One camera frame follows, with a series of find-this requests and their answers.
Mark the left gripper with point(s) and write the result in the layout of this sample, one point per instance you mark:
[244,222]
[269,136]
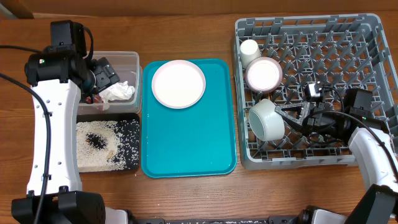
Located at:
[106,73]

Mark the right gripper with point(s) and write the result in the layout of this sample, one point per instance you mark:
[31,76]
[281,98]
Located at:
[311,125]

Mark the white napkin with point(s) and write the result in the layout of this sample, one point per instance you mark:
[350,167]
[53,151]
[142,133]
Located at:
[117,91]

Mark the red snack wrapper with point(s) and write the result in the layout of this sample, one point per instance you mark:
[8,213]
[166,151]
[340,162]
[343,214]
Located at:
[94,101]

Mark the grey shallow bowl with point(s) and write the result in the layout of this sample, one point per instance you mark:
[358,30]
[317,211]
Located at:
[266,124]

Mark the pink bowl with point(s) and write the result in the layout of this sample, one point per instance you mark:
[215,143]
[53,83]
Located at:
[263,74]

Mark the white round plate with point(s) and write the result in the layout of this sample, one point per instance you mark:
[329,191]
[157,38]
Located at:
[178,84]

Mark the pale green paper cup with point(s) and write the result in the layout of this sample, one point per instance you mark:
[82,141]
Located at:
[249,51]

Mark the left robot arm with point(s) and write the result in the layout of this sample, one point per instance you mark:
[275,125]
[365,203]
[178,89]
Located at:
[58,78]

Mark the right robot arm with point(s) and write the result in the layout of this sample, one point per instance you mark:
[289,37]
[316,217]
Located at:
[368,140]

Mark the grey dishwasher rack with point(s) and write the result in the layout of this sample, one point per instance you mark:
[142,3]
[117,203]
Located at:
[341,51]

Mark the clear plastic storage bin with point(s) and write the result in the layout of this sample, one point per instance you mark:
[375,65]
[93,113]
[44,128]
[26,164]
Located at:
[127,66]

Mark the black plastic tray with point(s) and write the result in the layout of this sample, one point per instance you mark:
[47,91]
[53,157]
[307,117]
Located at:
[127,118]

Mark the spilled rice pile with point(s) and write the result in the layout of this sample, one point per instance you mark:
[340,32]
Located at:
[99,149]

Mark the teal serving tray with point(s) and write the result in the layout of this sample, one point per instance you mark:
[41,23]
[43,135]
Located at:
[196,141]

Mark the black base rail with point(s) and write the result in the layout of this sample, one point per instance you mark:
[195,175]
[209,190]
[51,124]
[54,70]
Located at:
[284,219]

